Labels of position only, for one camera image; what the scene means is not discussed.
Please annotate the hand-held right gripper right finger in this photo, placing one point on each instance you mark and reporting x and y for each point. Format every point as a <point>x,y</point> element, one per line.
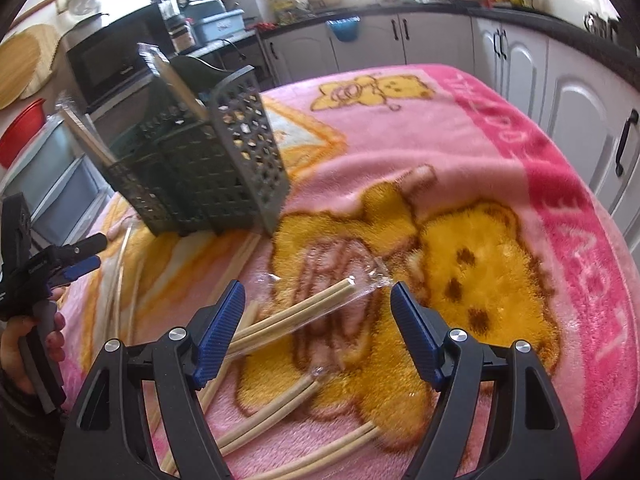
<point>417,335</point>

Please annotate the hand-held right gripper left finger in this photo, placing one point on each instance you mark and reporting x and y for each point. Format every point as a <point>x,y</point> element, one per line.
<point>220,332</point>

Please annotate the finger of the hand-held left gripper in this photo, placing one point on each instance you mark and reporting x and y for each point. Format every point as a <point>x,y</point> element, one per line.
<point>75,271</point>
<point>82,247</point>

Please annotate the clear plastic wrapper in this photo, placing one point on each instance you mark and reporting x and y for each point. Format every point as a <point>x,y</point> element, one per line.
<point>300,310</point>

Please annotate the grey-green plastic utensil basket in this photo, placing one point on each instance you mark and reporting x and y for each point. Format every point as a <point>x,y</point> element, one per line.
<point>200,185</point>

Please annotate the person's left forearm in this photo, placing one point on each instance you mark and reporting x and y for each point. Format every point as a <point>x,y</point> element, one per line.
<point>25,410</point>

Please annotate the person's left hand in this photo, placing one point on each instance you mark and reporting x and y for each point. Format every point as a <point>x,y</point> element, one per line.
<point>12,355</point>

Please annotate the white plastic drawer unit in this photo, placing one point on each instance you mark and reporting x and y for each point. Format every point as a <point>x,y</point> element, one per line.
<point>55,180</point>

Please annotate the red plastic basin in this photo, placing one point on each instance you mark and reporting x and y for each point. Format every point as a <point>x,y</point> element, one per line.
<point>20,130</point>

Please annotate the pink printed blanket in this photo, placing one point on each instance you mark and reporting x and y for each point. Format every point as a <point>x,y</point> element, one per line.
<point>450,160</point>

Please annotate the black microwave oven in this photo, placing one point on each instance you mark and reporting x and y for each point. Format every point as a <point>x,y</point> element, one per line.
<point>110,60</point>

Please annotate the round wooden board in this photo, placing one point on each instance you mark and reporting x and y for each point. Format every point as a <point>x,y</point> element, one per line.
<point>25,65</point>

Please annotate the metal shelf rack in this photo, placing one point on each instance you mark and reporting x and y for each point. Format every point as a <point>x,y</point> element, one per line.
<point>210,50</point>

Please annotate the round glass lid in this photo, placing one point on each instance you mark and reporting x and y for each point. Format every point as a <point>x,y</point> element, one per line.
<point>89,0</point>

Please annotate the black blender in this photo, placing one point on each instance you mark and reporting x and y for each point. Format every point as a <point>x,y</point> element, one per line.
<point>175,5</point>

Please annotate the blue plastic box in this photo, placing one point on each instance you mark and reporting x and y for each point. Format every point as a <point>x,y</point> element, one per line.
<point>220,22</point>

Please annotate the blue plastic bag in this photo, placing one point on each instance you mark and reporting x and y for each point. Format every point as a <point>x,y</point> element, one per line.
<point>344,30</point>

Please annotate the black kitchen countertop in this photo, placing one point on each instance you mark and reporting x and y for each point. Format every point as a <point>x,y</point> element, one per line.
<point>550,25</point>

